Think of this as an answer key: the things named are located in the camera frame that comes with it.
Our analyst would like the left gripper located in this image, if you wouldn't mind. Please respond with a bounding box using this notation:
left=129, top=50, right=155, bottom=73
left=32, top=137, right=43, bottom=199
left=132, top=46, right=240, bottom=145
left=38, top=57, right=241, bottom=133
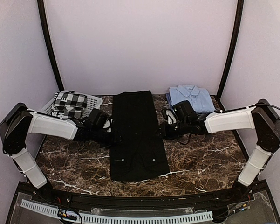
left=91, top=127, right=128, bottom=149

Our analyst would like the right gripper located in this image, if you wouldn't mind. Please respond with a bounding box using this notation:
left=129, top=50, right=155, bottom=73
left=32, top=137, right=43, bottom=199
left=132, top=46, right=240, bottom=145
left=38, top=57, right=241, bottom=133
left=152, top=119, right=189, bottom=140

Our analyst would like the black long sleeve shirt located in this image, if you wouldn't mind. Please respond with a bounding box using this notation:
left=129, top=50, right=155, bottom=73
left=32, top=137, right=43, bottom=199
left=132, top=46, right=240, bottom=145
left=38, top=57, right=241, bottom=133
left=109, top=91, right=170, bottom=182

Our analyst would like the light blue shirt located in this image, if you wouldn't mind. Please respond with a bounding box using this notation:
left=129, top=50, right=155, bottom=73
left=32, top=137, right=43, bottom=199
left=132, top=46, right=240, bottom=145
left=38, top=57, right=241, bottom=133
left=169, top=85, right=215, bottom=113

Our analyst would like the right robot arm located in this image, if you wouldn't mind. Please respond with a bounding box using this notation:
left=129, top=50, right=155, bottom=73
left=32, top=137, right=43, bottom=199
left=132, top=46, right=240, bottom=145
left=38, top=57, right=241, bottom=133
left=156, top=99, right=280, bottom=203

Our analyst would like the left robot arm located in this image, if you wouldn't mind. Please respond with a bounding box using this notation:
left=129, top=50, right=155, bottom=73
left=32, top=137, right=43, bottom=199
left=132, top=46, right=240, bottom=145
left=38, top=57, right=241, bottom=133
left=0, top=103, right=122, bottom=203

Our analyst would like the grey plastic basket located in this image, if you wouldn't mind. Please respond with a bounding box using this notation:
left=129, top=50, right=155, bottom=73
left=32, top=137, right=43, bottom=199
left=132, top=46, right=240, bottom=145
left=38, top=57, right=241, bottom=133
left=40, top=93, right=103, bottom=118

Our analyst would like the black white checkered shirt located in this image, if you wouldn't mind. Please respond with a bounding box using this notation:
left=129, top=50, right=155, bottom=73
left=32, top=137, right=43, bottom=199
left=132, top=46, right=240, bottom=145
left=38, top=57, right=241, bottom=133
left=51, top=91, right=87, bottom=119

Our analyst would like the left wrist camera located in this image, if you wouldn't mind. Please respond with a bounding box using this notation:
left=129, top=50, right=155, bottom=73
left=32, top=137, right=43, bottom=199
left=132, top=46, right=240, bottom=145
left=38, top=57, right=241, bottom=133
left=84, top=109, right=112, bottom=131

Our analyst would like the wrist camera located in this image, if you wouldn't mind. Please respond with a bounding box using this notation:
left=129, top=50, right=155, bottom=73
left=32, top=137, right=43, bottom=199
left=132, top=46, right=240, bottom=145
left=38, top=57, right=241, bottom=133
left=161, top=100, right=198, bottom=124
left=84, top=109, right=112, bottom=131

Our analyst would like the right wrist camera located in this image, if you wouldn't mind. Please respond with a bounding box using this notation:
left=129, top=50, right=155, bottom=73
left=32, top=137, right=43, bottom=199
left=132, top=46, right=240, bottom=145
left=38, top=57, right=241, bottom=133
left=161, top=100, right=198, bottom=124

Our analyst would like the black front rail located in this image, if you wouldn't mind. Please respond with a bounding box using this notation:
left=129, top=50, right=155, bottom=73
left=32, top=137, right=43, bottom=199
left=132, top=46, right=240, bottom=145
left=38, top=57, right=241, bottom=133
left=26, top=185, right=249, bottom=210

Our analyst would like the white slotted cable duct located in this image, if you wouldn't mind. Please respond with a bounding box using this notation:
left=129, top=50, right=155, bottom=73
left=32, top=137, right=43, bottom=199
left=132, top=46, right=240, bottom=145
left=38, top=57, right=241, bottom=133
left=20, top=199, right=213, bottom=224

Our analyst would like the left black frame post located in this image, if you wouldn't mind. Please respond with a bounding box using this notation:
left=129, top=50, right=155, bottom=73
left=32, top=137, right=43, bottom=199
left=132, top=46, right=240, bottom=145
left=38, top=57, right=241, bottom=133
left=37, top=0, right=65, bottom=91

